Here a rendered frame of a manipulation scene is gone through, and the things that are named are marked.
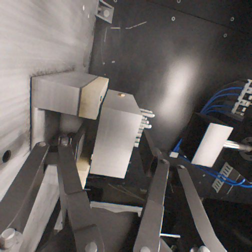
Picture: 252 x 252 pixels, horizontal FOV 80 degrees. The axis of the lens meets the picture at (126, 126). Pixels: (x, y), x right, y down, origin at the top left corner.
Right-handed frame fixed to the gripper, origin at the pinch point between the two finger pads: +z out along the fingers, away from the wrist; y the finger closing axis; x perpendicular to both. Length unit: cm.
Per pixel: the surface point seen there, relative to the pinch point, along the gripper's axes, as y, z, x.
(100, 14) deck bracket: -8.4, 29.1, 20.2
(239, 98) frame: 36.0, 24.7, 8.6
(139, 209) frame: 11.7, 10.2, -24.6
